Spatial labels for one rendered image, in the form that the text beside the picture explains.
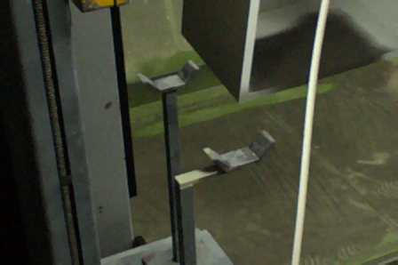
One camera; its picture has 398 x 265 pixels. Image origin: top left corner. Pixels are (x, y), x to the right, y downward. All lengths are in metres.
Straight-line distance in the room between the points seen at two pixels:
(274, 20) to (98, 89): 1.23
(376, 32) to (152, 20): 0.87
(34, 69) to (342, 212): 1.84
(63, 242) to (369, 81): 2.43
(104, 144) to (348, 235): 1.14
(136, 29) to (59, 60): 2.23
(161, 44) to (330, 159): 0.76
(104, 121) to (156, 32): 1.61
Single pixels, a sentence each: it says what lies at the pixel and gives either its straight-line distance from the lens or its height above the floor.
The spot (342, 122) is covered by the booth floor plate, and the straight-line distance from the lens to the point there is 3.07.
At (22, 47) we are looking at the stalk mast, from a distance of 0.88.
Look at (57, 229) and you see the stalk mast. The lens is 1.01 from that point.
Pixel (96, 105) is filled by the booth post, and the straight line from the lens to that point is 1.54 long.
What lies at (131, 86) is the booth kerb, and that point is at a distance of 3.10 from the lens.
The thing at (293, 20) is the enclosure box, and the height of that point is 0.52.
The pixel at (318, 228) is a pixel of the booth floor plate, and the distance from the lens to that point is 2.57.
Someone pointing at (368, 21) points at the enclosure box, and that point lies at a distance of 2.73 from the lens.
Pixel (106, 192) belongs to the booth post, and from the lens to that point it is 1.64.
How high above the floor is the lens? 1.64
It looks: 32 degrees down
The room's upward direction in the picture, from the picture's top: 3 degrees counter-clockwise
